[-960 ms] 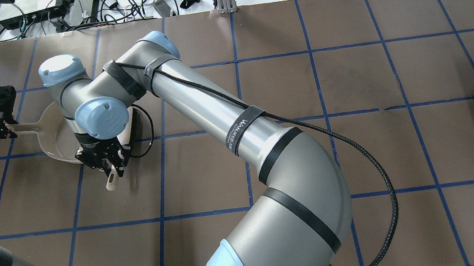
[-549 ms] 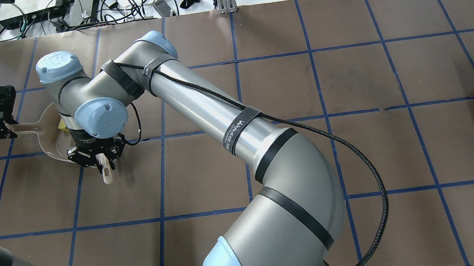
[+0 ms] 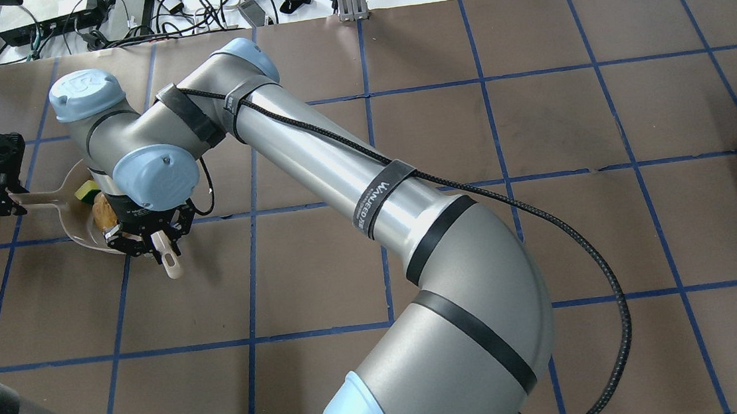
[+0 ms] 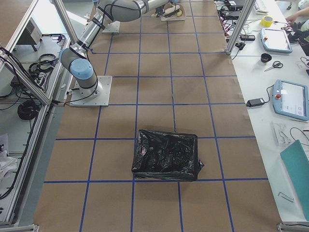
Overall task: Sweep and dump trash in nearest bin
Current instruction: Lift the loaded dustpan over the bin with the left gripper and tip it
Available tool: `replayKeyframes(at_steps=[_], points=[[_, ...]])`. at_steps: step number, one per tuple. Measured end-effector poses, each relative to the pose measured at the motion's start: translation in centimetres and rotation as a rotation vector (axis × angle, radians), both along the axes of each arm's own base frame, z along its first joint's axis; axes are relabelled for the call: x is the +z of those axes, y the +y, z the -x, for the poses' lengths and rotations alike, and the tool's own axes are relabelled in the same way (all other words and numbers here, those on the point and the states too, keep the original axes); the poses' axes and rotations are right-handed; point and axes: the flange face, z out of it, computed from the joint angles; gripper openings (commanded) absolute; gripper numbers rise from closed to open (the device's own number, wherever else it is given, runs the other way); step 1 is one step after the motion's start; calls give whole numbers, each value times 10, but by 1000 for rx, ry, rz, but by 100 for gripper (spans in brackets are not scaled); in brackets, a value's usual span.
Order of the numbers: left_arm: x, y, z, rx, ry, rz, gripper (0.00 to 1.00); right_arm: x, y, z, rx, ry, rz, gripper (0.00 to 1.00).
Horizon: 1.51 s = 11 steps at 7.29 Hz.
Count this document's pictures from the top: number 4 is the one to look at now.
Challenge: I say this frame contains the aluminium frame post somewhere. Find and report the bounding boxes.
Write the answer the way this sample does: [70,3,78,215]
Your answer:
[225,0,255,55]

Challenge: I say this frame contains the teal folder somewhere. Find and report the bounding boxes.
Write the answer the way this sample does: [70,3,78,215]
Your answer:
[280,140,309,220]

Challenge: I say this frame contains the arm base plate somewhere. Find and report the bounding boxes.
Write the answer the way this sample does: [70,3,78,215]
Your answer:
[70,75,112,107]
[101,21,120,34]

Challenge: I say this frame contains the teach pendant far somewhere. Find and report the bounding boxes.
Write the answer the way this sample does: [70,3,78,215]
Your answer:
[260,28,293,54]

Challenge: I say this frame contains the yellow tape roll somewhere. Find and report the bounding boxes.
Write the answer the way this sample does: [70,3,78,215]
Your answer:
[260,15,273,28]

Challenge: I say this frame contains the beige plastic dustpan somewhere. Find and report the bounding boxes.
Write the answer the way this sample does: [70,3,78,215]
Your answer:
[151,3,186,22]

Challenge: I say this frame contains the black power adapter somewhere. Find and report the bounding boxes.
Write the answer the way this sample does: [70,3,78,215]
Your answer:
[246,98,265,107]

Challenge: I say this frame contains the teach pendant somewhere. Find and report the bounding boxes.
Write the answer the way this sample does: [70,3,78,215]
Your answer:
[260,28,293,54]
[272,80,309,121]

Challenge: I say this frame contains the scissors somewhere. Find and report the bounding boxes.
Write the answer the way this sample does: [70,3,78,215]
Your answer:
[265,60,283,72]

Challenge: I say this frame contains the teach pendant near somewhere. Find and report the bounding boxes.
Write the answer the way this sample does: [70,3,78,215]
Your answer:
[272,80,309,121]

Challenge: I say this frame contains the white hand brush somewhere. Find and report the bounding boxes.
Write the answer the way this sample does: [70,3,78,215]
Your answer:
[163,5,180,16]

